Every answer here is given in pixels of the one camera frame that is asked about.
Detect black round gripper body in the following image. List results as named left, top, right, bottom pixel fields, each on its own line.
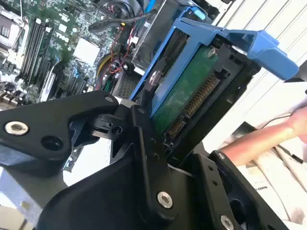
left=36, top=157, right=213, bottom=230

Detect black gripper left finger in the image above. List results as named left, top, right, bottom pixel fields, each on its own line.
left=0, top=90, right=181, bottom=221

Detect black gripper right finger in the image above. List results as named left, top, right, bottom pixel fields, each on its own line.
left=194, top=150, right=290, bottom=230

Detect hard disk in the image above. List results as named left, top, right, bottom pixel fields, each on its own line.
left=129, top=16, right=300, bottom=166

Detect person's hand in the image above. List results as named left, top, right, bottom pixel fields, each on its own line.
left=290, top=104, right=307, bottom=139

